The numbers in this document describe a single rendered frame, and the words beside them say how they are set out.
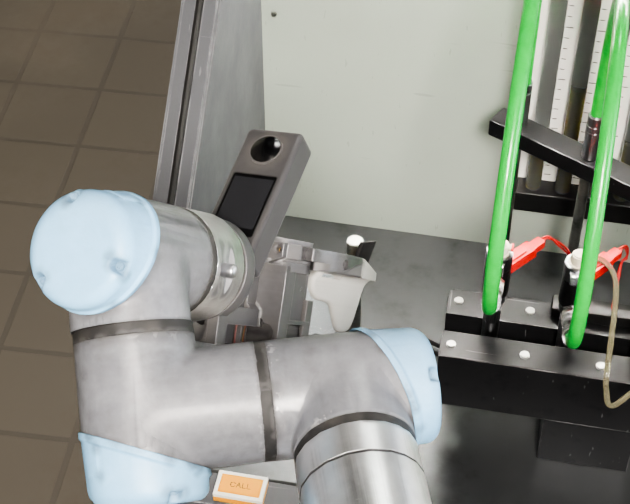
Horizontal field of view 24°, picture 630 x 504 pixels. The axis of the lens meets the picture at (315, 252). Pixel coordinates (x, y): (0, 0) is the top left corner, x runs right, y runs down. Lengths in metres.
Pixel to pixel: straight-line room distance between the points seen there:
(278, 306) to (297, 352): 0.16
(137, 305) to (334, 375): 0.12
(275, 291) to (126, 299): 0.20
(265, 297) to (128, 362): 0.20
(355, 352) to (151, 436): 0.13
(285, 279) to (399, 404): 0.20
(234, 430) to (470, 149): 0.96
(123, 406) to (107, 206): 0.12
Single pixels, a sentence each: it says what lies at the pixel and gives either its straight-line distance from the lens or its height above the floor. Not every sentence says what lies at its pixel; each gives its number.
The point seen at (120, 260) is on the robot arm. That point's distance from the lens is 0.86.
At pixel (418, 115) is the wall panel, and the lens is 1.75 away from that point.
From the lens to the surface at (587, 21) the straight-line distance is 1.61.
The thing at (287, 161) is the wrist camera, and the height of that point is 1.45.
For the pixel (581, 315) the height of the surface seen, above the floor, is 1.19.
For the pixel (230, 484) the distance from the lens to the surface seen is 1.46.
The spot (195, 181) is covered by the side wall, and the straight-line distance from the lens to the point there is 1.47.
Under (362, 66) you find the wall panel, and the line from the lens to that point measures 1.72.
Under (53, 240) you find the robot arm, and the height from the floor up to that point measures 1.54.
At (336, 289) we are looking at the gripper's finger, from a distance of 1.11.
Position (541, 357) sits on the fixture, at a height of 0.98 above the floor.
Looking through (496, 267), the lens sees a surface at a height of 1.26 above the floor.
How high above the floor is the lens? 2.15
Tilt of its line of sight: 45 degrees down
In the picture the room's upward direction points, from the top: straight up
